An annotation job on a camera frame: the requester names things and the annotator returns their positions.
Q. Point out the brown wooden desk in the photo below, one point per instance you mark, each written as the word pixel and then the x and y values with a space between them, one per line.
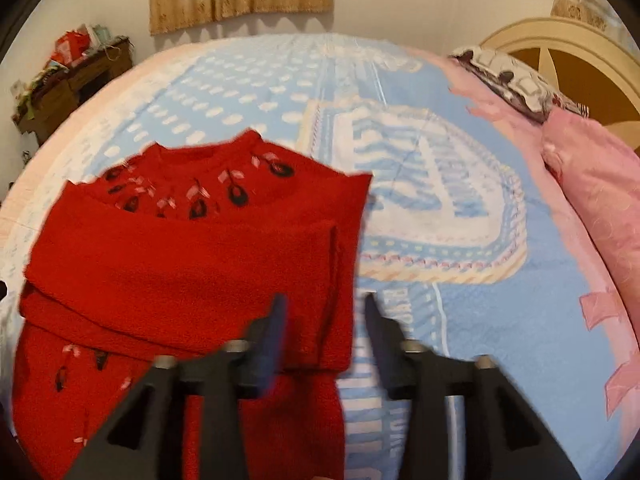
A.
pixel 57 93

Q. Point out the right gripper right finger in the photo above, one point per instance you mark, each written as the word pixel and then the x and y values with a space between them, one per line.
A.
pixel 465 418

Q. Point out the beige curtain side window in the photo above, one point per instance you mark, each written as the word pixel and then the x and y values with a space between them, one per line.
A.
pixel 596 13

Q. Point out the patterned grey white pillow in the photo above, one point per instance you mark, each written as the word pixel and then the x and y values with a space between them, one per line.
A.
pixel 515 82

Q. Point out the red knitted sweater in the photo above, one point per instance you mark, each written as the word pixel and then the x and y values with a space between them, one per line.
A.
pixel 173 253

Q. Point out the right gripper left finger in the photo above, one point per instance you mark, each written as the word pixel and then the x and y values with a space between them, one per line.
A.
pixel 143 437

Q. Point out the pink folded quilt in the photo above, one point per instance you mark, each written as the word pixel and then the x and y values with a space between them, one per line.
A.
pixel 599 175

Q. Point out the cream round headboard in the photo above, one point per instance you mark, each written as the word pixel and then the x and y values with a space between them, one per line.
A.
pixel 582 63

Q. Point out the blue polka dot bedsheet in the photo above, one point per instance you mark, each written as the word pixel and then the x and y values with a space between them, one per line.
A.
pixel 467 239

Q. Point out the red gift bag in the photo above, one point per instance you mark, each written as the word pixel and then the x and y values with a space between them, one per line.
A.
pixel 70 47

